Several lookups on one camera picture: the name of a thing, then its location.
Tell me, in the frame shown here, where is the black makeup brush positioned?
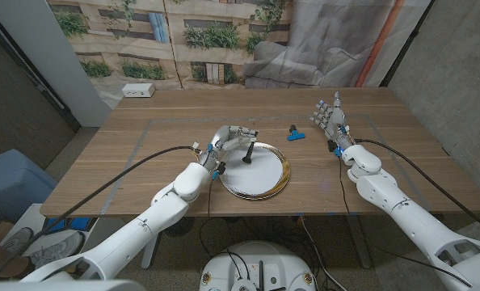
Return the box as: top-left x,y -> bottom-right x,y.
242,141 -> 257,165

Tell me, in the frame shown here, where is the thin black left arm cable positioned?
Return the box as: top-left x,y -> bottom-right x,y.
199,177 -> 215,259

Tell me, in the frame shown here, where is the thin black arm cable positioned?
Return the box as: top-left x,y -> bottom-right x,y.
338,156 -> 352,215
199,177 -> 215,259

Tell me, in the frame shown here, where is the grey sneaker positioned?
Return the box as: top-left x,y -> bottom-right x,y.
29,230 -> 86,268
1,226 -> 35,254

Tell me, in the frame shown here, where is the white table leg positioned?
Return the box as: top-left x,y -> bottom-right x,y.
141,232 -> 162,271

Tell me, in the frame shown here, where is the white power strip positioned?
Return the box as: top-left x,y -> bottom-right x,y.
121,82 -> 156,99

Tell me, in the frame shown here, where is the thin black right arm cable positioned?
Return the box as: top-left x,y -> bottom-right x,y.
338,156 -> 352,215

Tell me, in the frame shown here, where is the white robot chest cover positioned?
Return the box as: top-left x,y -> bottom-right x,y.
0,280 -> 146,291

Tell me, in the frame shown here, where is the white plate with gold rim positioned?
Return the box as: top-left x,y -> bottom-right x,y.
218,141 -> 292,201

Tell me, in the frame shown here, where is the blue bin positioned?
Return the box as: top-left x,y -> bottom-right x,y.
0,149 -> 58,211

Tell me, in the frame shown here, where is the round black floor fan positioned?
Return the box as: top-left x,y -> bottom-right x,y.
162,217 -> 196,238

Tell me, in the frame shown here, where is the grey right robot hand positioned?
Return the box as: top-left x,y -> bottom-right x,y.
309,91 -> 356,158

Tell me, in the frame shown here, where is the white pillar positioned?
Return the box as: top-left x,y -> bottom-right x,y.
0,0 -> 112,129

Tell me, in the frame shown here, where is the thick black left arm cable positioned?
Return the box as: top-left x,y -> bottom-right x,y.
0,145 -> 200,280

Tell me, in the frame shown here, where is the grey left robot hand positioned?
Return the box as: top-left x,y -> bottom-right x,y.
201,124 -> 261,173

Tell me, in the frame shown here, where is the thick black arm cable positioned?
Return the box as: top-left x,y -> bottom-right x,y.
355,138 -> 480,239
0,145 -> 200,280

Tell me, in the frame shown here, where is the printed building backdrop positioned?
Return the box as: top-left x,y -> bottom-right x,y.
45,0 -> 433,110

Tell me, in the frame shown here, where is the grey tape outline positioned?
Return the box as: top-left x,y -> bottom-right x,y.
100,115 -> 431,215

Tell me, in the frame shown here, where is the grey table leg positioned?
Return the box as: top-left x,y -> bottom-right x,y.
347,213 -> 373,270

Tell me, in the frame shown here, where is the blue clothespin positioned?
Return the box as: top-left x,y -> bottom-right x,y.
286,124 -> 306,141

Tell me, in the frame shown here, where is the black backdrop stand pole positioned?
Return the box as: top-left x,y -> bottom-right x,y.
379,0 -> 437,88

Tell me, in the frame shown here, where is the white robot torso base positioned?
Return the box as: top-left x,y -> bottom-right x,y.
199,241 -> 318,291

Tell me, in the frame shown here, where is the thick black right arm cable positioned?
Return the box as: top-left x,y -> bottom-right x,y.
355,138 -> 480,239

